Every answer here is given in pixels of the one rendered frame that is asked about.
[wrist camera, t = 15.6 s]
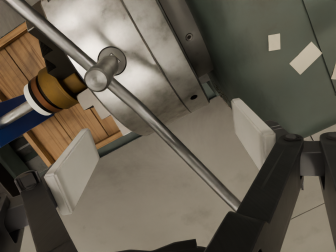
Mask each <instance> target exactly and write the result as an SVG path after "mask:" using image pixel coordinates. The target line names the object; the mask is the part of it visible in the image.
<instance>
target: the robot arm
mask: <svg viewBox="0 0 336 252"><path fill-rule="evenodd" d="M231 106H232V115H233V124H234V132H235V133H236V135H237V137H238V138H239V140H240V141H241V143H242V144H243V146H244V147H245V149H246V151H247V152H248V154H249V155H250V157H251V158H252V160H253V161H254V163H255V164H256V166H257V168H258V169H259V172H258V174H257V176H256V177H255V179H254V181H253V183H252V184H251V186H250V188H249V190H248V191H247V193H246V195H245V197H244V198H243V200H242V202H241V204H240V205H239V207H238V209H237V211H236V212H233V211H229V212H228V213H227V214H226V216H225V217H224V219H223V221H222V222H221V224H220V225H219V227H218V229H217V230H216V232H215V234H214V235H213V237H212V239H211V240H210V242H209V244H208V245H207V247H204V246H197V242H196V239H190V240H184V241H177V242H173V243H170V244H168V245H165V246H163V247H160V248H158V249H155V250H151V251H149V250H135V249H128V250H122V251H116V252H280V251H281V248H282V245H283V242H284V239H285V235H286V232H287V229H288V226H289V223H290V220H291V217H292V214H293V211H294V208H295V205H296V202H297V199H298V196H299V193H300V189H301V190H304V176H318V177H319V182H320V186H321V190H322V195H323V199H324V203H325V208H326V212H327V216H328V221H329V225H330V229H331V234H332V238H333V242H334V247H335V251H336V131H335V132H325V133H322V134H321V135H320V137H319V141H305V140H304V138H303V137H302V136H301V135H298V134H294V133H289V132H287V131H286V130H285V129H284V128H283V127H282V126H280V125H279V124H278V123H277V122H275V121H273V120H266V121H262V120H261V119H260V118H259V117H258V116H257V115H256V114H255V113H254V112H253V111H252V110H251V109H250V108H249V107H248V106H247V105H246V104H245V103H244V102H243V101H242V100H241V99H240V98H234V99H232V100H231ZM99 159H100V156H99V153H98V151H97V148H96V145H95V142H94V139H93V137H92V134H91V131H90V129H88V128H84V129H82V130H81V131H80V132H79V133H78V134H77V136H76V137H75V138H74V139H73V141H72V142H71V143H70V144H69V146H68V147H67V148H66V149H65V151H64V152H63V153H62V154H61V155H60V157H59V158H58V159H57V160H56V162H54V163H53V164H52V165H50V166H49V168H48V169H47V170H46V171H45V173H44V174H43V175H42V176H41V177H40V176H39V173H38V171H37V170H28V171H26V172H23V173H21V174H20V175H18V176H17V177H16V178H15V179H14V183H15V185H16V186H17V188H18V190H19V192H20V195H17V196H15V197H12V198H8V196H7V194H6V193H0V252H20V250H21V245H22V240H23V235H24V230H25V227H27V226H29V228H30V231H31V235H32V238H33V242H34V245H35V249H36V252H78V251H77V249H76V247H75V245H74V243H73V241H72V239H71V237H70V235H69V233H68V231H67V229H66V227H65V225H64V223H63V222H62V220H61V218H60V216H59V214H58V212H57V210H56V208H57V207H58V209H59V211H60V213H61V214H62V215H70V214H72V212H73V211H74V209H75V207H76V205H77V203H78V201H79V199H80V197H81V195H82V193H83V191H84V189H85V187H86V185H87V183H88V181H89V179H90V177H91V175H92V173H93V171H94V169H95V167H96V165H97V163H98V161H99Z"/></svg>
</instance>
